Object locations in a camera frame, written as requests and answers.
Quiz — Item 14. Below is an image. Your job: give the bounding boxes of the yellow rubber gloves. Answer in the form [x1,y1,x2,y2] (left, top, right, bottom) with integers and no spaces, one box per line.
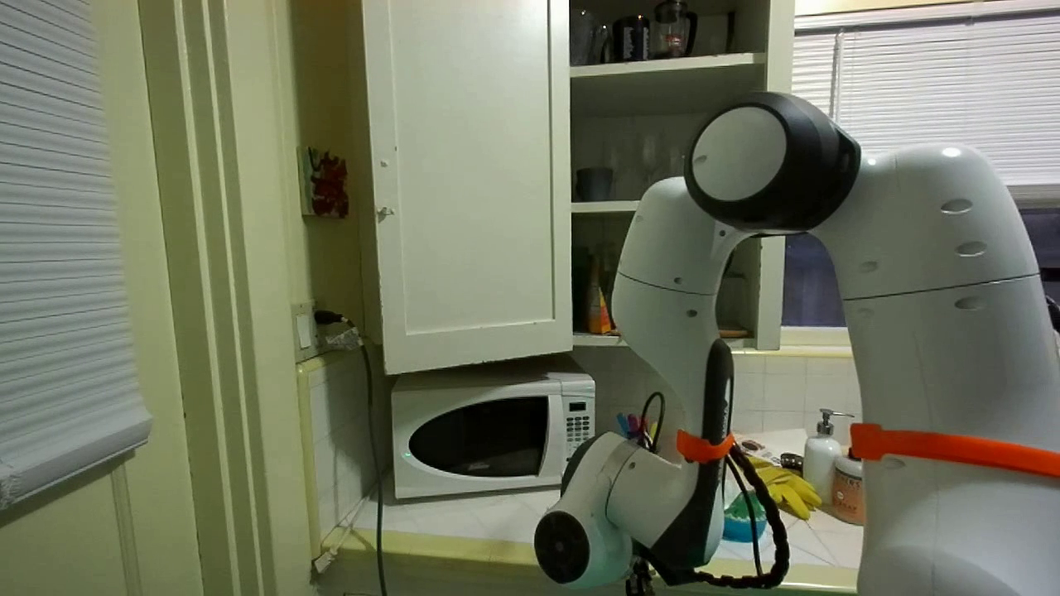
[745,457,823,525]

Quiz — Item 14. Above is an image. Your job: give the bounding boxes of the orange strap on shoulder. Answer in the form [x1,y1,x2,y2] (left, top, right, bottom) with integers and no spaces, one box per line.
[847,421,1060,483]

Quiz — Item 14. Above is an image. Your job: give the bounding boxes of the orange item in cabinet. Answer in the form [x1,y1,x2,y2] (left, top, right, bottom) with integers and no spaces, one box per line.
[584,275,618,339]

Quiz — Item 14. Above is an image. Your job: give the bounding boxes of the dark jars on shelf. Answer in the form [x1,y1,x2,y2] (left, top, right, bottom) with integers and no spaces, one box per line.
[571,0,734,68]

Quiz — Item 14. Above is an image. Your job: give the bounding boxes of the white cabinet door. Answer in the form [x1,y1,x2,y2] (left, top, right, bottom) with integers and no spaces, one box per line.
[358,0,575,379]

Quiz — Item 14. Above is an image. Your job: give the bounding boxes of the green sponge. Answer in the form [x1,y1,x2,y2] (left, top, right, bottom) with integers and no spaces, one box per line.
[724,486,770,525]

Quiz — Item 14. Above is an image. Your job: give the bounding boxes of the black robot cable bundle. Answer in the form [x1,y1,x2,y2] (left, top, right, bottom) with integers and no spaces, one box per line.
[636,388,795,594]

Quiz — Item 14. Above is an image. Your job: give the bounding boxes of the dark cup in cabinet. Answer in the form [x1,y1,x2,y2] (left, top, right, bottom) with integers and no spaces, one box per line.
[572,165,618,204]

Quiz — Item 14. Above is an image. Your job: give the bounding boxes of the red wall decoration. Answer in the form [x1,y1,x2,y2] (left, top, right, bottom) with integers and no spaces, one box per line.
[303,146,353,221]

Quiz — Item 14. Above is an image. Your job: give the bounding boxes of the orange strap on forearm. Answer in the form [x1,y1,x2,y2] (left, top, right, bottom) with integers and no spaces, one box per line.
[671,426,741,468]

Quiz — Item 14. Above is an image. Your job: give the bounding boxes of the white microwave oven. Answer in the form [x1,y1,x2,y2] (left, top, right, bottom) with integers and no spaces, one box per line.
[386,369,598,504]

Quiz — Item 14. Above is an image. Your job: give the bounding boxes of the white pleated window blind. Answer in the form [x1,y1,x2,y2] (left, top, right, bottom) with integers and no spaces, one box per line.
[0,0,155,516]

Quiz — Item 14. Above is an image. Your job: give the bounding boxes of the colourful utensils bunch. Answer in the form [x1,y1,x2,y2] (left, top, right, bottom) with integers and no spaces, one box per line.
[614,411,667,451]

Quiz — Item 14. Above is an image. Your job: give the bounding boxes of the white pump soap bottle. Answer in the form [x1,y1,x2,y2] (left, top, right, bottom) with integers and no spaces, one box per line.
[803,409,847,506]

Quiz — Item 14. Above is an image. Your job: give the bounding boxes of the white open shelf cabinet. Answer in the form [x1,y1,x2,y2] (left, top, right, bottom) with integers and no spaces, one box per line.
[567,0,797,353]

